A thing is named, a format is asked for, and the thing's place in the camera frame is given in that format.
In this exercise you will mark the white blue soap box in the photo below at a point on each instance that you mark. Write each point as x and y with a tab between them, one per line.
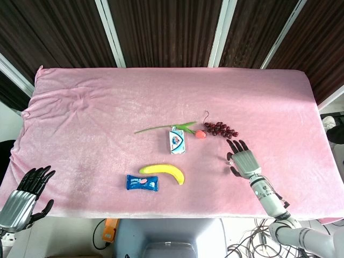
177	141

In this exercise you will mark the blue snack packet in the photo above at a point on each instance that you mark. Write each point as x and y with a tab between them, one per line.
143	183

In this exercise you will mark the yellow banana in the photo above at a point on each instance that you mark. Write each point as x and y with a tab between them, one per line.
168	171

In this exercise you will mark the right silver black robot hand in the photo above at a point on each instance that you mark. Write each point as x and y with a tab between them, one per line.
245	160

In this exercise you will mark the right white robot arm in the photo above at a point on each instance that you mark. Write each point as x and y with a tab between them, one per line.
285	212

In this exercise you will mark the pink tulip with green stem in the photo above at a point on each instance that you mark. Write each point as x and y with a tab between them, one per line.
185	128

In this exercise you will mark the pink tablecloth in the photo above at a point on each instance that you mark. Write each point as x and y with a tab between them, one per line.
161	113

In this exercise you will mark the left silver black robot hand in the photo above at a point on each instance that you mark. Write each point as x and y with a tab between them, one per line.
20	204

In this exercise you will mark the dark red grape bunch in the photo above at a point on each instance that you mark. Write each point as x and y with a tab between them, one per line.
220	129

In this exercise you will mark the white sneaker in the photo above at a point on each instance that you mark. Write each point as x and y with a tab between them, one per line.
328	121

